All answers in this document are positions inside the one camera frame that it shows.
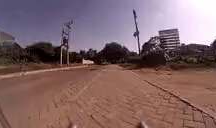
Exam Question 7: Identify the grey building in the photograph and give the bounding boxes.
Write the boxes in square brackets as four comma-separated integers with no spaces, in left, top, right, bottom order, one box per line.
[0,27,17,47]

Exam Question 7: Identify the red brick path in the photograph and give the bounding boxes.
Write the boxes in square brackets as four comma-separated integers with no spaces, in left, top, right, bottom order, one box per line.
[39,64,216,128]

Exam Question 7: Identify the tall leaning pole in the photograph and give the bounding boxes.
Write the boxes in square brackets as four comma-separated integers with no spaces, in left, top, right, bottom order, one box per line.
[131,9,143,58]

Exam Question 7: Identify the grass verge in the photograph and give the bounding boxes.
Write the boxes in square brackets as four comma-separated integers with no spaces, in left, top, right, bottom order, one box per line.
[0,62,64,76]

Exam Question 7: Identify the low white wall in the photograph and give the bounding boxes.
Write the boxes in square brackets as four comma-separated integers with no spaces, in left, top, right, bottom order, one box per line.
[81,58,96,66]

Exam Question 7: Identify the tall pale building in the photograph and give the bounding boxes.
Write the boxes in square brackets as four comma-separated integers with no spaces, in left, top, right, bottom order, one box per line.
[158,28,181,52]

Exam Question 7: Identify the bare brown dirt ground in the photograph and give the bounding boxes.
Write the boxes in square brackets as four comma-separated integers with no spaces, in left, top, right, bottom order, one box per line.
[129,66,216,122]

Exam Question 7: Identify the grey asphalt road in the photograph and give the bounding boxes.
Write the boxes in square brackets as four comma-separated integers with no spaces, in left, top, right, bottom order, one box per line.
[0,65,108,128]

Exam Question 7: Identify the tree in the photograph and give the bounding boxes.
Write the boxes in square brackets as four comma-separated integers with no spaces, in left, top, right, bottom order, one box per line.
[141,35,168,67]

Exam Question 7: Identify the low building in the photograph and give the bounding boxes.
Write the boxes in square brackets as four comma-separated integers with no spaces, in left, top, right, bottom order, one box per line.
[185,42,211,58]

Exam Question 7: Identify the row of dark trees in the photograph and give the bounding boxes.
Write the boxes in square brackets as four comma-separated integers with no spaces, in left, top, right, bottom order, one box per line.
[0,41,139,65]

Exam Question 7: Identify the utility pole with transformer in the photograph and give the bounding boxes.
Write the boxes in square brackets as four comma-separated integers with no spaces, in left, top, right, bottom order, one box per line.
[59,19,75,66]

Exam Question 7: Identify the pale kerb beyond road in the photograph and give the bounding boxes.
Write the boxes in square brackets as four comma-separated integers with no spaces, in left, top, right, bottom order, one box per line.
[0,64,91,81]

